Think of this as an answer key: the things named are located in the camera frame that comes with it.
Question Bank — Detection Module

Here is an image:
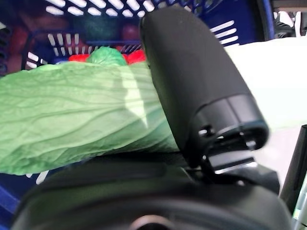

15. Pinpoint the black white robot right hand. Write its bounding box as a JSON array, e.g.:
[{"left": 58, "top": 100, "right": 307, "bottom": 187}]
[{"left": 12, "top": 7, "right": 293, "bottom": 230}]

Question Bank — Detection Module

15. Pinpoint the green white napa cabbage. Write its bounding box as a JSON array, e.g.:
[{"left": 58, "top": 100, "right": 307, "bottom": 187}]
[
  {"left": 0, "top": 37, "right": 307, "bottom": 175},
  {"left": 85, "top": 46, "right": 128, "bottom": 66}
]

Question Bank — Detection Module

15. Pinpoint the blue plastic shopping basket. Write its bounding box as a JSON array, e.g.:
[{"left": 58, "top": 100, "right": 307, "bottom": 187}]
[{"left": 0, "top": 0, "right": 276, "bottom": 216}]

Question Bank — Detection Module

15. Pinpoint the red orange toy carrot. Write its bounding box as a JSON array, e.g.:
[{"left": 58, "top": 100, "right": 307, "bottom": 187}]
[{"left": 68, "top": 51, "right": 147, "bottom": 66}]

